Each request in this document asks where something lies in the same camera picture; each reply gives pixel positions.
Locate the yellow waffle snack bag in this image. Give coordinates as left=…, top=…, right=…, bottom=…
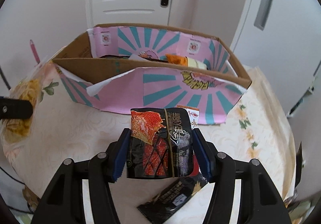
left=1, top=62, right=47, bottom=143

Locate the black red snack packet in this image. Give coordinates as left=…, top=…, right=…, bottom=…
left=127, top=107, right=199, bottom=179

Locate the orange snack bag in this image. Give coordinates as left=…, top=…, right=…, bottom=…
left=165, top=54, right=188, bottom=67

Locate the floral bed sheet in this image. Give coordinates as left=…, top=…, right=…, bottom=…
left=0, top=48, right=302, bottom=224

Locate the black long snack bar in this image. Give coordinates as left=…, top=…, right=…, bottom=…
left=137, top=173, right=208, bottom=224

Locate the pink cardboard snack box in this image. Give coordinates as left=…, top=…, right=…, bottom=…
left=52, top=23, right=252, bottom=125

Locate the white wardrobe door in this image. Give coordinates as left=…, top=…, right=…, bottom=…
left=232, top=0, right=320, bottom=113

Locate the pink broom handle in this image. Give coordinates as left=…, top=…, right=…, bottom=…
left=29, top=40, right=40, bottom=64

